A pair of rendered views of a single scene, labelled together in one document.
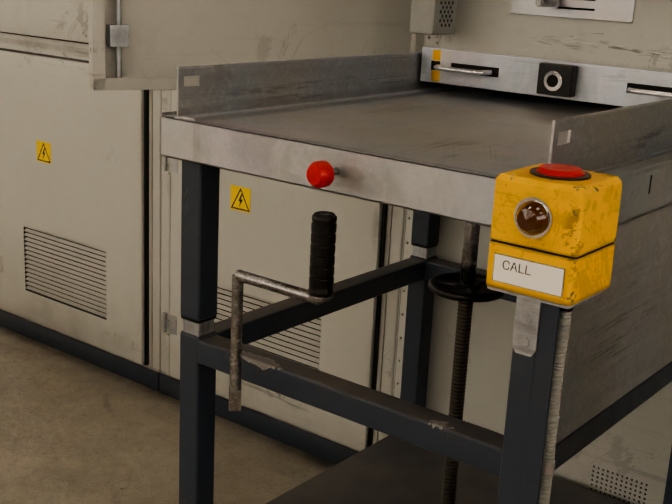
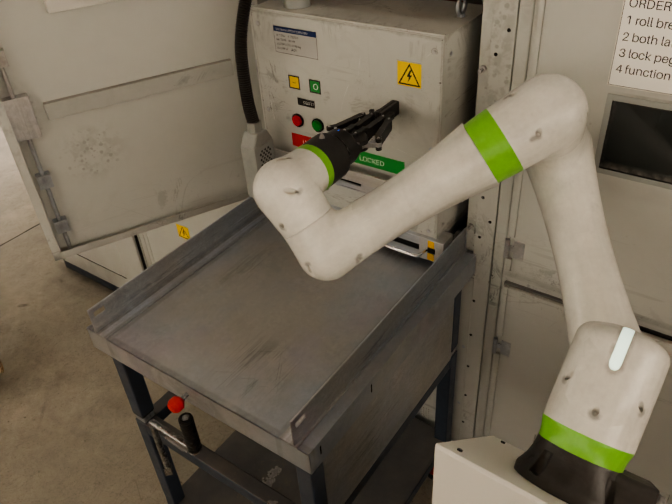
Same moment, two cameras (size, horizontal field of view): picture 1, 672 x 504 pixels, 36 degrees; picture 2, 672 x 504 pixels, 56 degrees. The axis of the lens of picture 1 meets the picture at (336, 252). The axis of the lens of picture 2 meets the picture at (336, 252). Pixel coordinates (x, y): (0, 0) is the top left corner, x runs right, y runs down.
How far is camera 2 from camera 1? 0.87 m
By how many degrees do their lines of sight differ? 21
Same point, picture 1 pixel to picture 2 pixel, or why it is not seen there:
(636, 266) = (376, 405)
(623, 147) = (352, 372)
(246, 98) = (141, 293)
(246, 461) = not seen: hidden behind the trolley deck
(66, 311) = (103, 270)
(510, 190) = not seen: outside the picture
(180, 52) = (107, 218)
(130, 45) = (72, 225)
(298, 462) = not seen: hidden behind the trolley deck
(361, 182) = (201, 404)
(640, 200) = (365, 401)
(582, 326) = (339, 467)
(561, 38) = (344, 197)
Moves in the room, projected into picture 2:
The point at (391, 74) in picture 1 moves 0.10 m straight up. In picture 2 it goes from (244, 213) to (239, 180)
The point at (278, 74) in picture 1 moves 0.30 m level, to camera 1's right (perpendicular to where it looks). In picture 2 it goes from (160, 267) to (287, 258)
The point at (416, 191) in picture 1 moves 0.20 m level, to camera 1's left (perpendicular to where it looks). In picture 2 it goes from (230, 420) to (126, 428)
